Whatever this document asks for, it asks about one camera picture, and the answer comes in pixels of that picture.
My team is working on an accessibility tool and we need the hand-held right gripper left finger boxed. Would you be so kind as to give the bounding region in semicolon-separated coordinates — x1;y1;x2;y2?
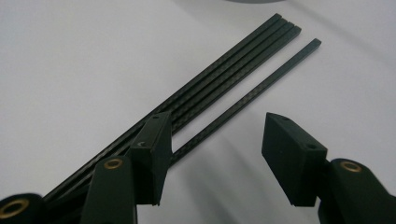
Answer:
128;110;174;206

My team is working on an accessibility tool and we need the black square chopstick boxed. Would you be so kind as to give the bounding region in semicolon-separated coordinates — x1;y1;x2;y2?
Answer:
169;37;323;167

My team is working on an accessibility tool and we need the row of black chopsticks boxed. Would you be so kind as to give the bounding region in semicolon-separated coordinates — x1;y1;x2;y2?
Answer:
41;12;303;218

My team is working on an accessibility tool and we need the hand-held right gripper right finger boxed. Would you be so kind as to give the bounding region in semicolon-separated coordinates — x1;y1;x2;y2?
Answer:
261;111;329;207

